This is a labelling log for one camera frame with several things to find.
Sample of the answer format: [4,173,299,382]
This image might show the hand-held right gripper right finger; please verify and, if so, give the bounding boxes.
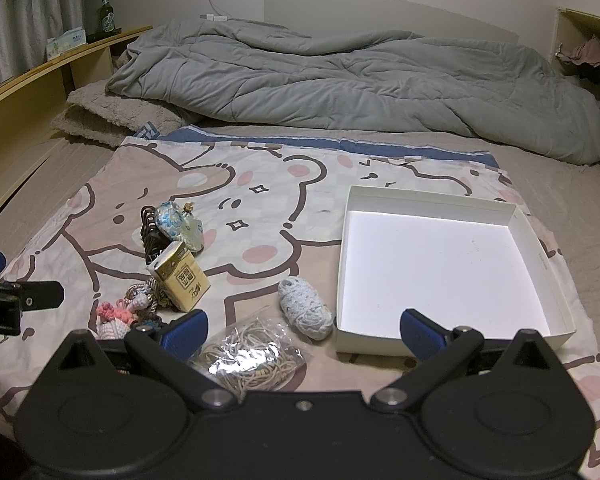
[370,308,563,413]

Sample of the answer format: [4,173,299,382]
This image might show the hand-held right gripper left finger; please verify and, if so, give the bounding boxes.
[55,310,236,413]

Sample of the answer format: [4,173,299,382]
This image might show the yellow pocket tissue pack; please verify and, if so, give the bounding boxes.
[147,241,212,312]

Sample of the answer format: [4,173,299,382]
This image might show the silver gold twisted cord bundle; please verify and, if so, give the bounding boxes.
[125,277,173,312]

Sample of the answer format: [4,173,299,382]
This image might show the shallow white cardboard box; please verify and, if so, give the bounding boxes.
[334,185,578,358]

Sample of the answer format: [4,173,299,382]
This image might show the clear bag of rubber bands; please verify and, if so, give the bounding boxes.
[187,316,308,393]

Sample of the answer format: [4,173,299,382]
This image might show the pink crochet doll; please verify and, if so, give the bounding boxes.
[96,300,142,343]

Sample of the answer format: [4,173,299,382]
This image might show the black hair claw clip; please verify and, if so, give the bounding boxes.
[139,205,181,267]

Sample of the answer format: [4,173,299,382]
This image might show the blue floral brocade pouch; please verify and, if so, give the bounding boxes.
[156,201,204,252]

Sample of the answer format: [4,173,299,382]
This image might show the white lace ribbon roll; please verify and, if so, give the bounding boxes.
[278,277,335,342]

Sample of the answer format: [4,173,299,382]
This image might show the wooden bedside shelf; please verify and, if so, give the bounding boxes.
[0,25,153,233]

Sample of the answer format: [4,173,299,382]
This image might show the bear printed blanket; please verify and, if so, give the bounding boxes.
[0,126,600,480]

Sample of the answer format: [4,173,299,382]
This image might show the beige fleece blanket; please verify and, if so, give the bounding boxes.
[50,82,201,149]

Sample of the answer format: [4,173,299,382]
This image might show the beige bed sheet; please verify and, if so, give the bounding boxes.
[0,122,600,331]

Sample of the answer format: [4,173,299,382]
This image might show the light blue tissue pack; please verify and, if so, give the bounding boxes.
[46,27,88,60]

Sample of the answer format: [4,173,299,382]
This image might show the grey curtain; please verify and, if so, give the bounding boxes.
[0,0,86,95]

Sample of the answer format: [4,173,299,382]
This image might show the green glass bottle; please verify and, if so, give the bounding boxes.
[96,0,118,37]

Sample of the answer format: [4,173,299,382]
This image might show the grey quilt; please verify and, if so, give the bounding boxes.
[105,17,600,166]

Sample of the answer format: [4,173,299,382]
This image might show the white headboard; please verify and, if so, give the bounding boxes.
[263,0,520,45]

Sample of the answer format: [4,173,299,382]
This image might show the crumpled pink clothes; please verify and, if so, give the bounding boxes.
[555,35,600,69]

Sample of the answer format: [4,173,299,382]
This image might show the cream open closet shelf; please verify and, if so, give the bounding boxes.
[551,7,600,161]

